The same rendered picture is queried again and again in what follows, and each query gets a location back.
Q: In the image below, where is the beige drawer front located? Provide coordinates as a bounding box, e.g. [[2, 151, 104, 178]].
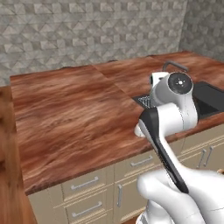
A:
[[63, 186, 116, 224], [60, 168, 108, 203], [113, 149, 163, 183]]

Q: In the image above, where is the silver cupboard door handle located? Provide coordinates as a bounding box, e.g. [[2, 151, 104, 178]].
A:
[[198, 148, 207, 169], [203, 145, 214, 168], [116, 183, 123, 208]]

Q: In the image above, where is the silver drawer handle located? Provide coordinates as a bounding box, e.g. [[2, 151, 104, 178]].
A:
[[129, 155, 154, 168], [71, 200, 103, 219], [70, 176, 100, 191]]

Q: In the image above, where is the grey tap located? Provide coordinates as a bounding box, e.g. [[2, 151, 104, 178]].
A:
[[162, 59, 189, 74]]

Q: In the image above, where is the beige cupboard door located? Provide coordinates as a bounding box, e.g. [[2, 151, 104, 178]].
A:
[[176, 139, 208, 171], [204, 136, 224, 173], [113, 174, 151, 224]]

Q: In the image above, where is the black sink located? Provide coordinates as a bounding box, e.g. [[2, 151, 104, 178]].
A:
[[132, 80, 224, 121]]

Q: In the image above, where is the white mug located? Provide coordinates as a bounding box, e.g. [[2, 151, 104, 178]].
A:
[[133, 123, 146, 138]]

